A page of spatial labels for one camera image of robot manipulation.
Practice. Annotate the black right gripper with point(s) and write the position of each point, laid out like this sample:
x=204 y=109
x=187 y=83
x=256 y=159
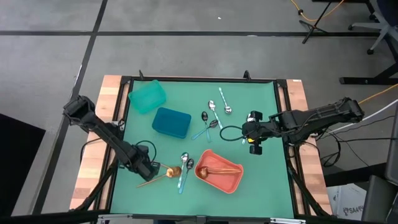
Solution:
x=258 y=129

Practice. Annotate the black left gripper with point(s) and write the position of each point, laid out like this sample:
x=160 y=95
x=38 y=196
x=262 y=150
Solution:
x=141 y=165

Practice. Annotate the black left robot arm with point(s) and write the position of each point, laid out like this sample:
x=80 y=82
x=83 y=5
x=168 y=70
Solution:
x=102 y=130

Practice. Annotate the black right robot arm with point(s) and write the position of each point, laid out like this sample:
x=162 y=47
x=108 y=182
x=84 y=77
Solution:
x=311 y=119

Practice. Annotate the blue plastic bin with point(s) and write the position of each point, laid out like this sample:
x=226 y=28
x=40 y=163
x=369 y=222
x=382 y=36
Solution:
x=171 y=123

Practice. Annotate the green table mat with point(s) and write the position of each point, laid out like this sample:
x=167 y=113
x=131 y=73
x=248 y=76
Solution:
x=248 y=186

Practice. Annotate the orange plastic bin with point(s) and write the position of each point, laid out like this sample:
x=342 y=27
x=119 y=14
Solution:
x=224 y=184

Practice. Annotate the light teal translucent bin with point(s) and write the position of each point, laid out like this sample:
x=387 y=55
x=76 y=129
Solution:
x=146 y=96

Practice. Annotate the white cardboard box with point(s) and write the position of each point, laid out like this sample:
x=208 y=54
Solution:
x=345 y=202

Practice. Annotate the black tripod stand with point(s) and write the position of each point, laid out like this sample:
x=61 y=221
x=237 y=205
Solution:
x=314 y=26

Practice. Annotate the black desk base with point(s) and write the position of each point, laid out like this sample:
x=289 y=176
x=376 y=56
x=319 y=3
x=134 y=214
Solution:
x=367 y=81

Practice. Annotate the black box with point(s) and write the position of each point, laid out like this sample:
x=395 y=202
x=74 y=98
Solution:
x=18 y=161

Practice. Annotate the grey equipment case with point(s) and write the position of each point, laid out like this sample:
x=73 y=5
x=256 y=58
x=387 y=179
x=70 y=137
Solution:
x=377 y=202

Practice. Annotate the grey office chair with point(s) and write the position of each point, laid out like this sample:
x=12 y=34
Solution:
x=384 y=29

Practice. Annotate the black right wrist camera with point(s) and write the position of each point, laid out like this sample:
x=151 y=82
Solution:
x=255 y=149

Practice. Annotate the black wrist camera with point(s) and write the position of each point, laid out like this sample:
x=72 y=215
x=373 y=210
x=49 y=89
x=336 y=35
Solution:
x=255 y=149
x=143 y=150

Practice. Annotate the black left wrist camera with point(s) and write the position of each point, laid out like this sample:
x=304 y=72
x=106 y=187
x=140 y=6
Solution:
x=143 y=150

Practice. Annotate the black frame clamp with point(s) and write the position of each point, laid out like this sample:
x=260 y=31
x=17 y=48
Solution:
x=141 y=75
x=247 y=75

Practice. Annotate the black table frame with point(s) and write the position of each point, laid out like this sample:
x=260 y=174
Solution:
x=202 y=79

